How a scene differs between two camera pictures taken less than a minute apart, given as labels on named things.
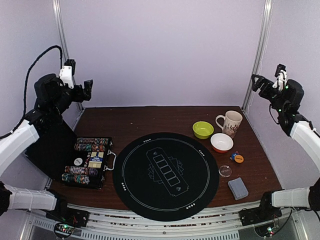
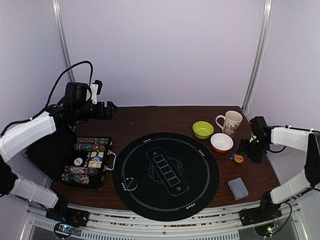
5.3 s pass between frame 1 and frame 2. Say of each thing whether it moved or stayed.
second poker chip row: stayed
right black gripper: moved
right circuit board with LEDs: stayed
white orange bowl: stayed
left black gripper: moved
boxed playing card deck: stayed
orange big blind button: stayed
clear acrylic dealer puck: moved
